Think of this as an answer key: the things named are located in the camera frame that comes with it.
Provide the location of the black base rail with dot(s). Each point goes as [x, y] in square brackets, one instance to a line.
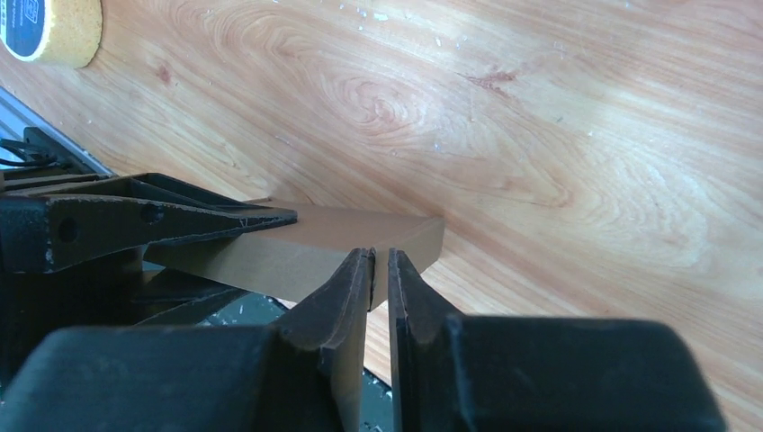
[30, 146]

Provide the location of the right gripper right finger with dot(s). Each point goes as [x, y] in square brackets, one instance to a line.
[457, 372]

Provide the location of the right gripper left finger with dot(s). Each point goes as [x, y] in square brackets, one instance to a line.
[301, 372]

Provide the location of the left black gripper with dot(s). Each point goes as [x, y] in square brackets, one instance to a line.
[66, 220]

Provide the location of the cardboard box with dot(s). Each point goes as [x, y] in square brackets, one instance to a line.
[291, 262]

